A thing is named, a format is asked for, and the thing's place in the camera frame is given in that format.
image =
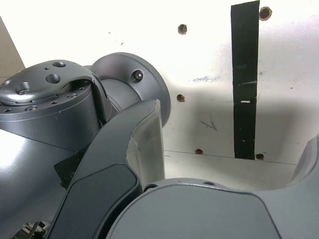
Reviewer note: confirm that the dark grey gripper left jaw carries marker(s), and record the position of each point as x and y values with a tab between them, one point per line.
109	149

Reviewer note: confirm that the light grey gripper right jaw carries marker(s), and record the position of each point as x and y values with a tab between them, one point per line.
211	214

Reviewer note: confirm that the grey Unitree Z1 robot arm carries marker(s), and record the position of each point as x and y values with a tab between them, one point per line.
49	119

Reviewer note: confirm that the black tape strip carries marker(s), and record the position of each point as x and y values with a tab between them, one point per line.
245	74

